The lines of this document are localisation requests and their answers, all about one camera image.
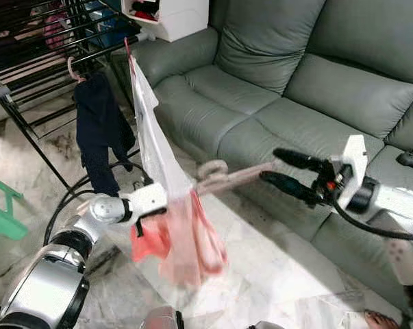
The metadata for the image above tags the black metal drying rack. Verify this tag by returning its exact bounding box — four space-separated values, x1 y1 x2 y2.
0 0 152 189

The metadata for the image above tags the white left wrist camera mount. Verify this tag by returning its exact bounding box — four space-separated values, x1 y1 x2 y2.
127 182 169 221

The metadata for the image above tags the pink plastic hanger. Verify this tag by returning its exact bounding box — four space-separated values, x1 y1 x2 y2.
196 160 279 196
66 56 87 84

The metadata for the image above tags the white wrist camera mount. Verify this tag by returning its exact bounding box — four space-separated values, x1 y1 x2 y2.
127 182 169 221
333 135 369 201

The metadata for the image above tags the green plastic stool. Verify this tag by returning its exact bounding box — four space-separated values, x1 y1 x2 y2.
0 173 29 241

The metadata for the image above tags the grey-green leather sofa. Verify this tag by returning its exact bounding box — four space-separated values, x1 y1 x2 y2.
131 0 413 302

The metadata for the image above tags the grey robot left leg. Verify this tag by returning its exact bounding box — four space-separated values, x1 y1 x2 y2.
141 306 186 329

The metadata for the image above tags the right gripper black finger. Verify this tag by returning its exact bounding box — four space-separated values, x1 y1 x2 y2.
259 171 322 208
273 147 328 173

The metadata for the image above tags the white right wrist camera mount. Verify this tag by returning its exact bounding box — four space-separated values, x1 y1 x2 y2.
333 135 369 201

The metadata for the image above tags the white shirt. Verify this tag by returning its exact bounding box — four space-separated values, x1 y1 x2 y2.
127 55 193 199

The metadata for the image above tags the black game controller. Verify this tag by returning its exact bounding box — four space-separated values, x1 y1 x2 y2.
397 152 413 172

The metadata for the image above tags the navy blue garment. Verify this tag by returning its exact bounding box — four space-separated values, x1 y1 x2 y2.
74 72 136 198

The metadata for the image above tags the pink and coral garment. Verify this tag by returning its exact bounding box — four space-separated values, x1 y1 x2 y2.
129 188 229 287

